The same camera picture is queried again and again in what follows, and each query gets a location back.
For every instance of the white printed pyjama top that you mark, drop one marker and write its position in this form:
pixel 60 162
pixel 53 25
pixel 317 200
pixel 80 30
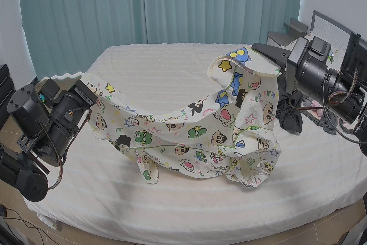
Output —
pixel 172 129

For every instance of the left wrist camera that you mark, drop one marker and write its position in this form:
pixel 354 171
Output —
pixel 51 89

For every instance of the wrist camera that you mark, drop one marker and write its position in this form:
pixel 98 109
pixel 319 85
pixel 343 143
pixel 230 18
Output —
pixel 319 47
pixel 51 89

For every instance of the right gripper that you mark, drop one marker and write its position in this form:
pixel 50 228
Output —
pixel 312 74

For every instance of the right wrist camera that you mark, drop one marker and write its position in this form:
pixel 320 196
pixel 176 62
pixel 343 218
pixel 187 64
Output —
pixel 319 47

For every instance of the blue-green curtain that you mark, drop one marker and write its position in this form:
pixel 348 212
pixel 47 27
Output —
pixel 114 3

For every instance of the black garment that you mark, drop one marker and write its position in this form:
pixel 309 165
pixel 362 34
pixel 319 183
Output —
pixel 289 120

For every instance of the black chest of drawers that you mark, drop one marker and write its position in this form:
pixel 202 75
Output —
pixel 5 89

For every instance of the dark grey garment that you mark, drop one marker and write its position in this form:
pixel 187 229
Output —
pixel 326 123

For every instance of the grey bedside table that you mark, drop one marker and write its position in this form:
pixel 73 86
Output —
pixel 282 37

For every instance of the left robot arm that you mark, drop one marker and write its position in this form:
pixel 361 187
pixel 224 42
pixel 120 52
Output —
pixel 25 106

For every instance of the bed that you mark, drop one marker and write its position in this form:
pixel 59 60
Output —
pixel 160 66

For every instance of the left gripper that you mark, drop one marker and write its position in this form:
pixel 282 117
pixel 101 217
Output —
pixel 68 112

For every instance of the pink garment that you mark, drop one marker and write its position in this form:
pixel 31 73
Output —
pixel 315 112

